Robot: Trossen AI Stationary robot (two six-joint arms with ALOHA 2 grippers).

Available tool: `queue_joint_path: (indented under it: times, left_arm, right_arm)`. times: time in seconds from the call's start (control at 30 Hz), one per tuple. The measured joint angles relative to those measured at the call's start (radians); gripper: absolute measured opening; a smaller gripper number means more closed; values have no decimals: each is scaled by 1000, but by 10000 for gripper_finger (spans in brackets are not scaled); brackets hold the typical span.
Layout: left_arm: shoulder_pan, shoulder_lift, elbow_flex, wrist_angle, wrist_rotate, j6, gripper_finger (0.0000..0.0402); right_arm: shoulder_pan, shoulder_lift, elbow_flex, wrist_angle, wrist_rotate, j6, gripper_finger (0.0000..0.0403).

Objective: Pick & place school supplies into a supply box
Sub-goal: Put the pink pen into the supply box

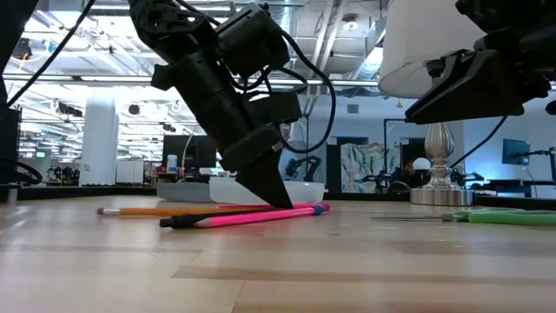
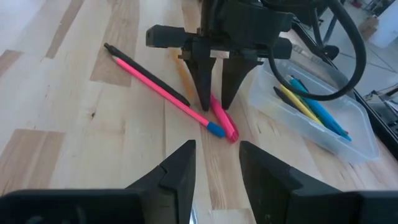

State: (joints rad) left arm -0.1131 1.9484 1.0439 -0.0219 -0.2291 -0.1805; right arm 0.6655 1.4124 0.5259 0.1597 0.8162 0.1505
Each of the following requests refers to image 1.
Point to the black computer monitor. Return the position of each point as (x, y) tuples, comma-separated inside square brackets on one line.
[(195, 152)]

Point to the white column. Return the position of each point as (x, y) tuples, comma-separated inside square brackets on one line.
[(100, 143)]

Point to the long ceiling light bar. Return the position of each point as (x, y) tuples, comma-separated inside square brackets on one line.
[(121, 78)]

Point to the white shallow tray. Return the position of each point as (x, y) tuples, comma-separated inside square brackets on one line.
[(313, 191)]

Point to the black light stand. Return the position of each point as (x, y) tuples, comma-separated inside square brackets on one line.
[(391, 119)]

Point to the blue-lit monitor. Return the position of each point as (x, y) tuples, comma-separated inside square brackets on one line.
[(516, 152)]

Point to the white-shade silver table lamp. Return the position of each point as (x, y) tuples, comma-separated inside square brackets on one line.
[(417, 43)]

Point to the pink pen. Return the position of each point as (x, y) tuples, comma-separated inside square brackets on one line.
[(304, 204)]

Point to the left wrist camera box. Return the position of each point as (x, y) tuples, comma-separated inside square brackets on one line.
[(278, 108)]

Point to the pink pencil with blue end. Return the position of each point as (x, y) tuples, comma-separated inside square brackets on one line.
[(260, 217)]

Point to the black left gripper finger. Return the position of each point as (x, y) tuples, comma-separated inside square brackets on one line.
[(265, 178)]

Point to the patterned hanging cloth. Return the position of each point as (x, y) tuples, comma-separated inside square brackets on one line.
[(360, 169)]

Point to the white cabinet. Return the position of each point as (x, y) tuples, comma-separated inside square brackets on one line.
[(130, 171)]

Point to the orange pencil with pink eraser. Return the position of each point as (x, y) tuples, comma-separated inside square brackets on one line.
[(152, 211)]

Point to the grey translucent box lid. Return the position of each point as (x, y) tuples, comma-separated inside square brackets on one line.
[(182, 193)]

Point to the background black robot arm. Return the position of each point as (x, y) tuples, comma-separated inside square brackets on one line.
[(304, 163)]

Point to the black screen edge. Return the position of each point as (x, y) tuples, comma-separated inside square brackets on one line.
[(8, 143)]

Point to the white bottle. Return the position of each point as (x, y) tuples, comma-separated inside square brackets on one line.
[(172, 164)]

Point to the person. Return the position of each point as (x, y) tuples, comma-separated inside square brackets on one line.
[(286, 165)]

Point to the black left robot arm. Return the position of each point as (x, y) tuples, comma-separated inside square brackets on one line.
[(195, 82)]

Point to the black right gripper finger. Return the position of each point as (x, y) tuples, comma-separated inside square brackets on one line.
[(469, 91)]

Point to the white globe lamp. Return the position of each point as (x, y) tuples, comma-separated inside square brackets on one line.
[(421, 164)]

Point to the black pen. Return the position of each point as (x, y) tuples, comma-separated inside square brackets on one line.
[(178, 222)]

